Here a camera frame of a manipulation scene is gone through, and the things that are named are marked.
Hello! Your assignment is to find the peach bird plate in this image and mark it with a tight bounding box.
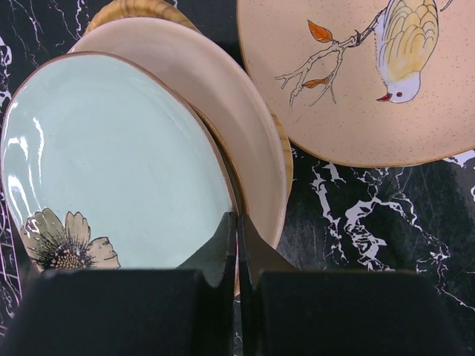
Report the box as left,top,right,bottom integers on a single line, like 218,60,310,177
237,1,474,168

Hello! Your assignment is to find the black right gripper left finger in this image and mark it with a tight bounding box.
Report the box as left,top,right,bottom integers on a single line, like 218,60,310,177
1,212,237,355

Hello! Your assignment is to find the mint green flower plate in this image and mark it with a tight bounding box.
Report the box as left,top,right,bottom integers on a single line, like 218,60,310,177
1,52,236,272

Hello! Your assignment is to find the wooden plate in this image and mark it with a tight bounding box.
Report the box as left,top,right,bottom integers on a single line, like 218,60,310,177
83,0,293,196

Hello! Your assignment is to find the cream and pink plate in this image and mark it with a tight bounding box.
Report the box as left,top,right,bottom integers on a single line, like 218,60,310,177
71,17,293,248

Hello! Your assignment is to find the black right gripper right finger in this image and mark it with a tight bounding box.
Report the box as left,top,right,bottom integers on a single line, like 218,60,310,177
239,214,463,355

